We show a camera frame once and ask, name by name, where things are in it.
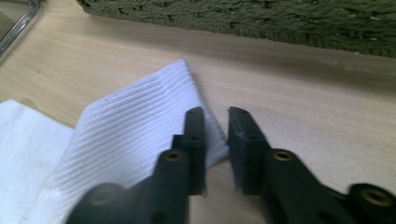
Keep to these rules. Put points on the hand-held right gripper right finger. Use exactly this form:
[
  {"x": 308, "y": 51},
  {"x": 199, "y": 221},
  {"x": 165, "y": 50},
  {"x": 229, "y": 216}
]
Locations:
[{"x": 247, "y": 155}]

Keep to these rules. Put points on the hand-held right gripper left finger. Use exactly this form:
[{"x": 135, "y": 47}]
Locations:
[{"x": 194, "y": 149}]

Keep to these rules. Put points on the white sock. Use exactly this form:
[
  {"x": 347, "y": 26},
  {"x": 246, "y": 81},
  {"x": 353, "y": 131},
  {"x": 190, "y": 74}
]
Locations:
[
  {"x": 130, "y": 130},
  {"x": 28, "y": 149}
]

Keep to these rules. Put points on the green woven basket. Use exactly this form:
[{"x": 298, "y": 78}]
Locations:
[{"x": 249, "y": 18}]

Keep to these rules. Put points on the clear plastic lid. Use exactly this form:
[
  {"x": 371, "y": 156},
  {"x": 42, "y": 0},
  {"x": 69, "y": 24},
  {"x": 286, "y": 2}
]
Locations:
[{"x": 15, "y": 28}]

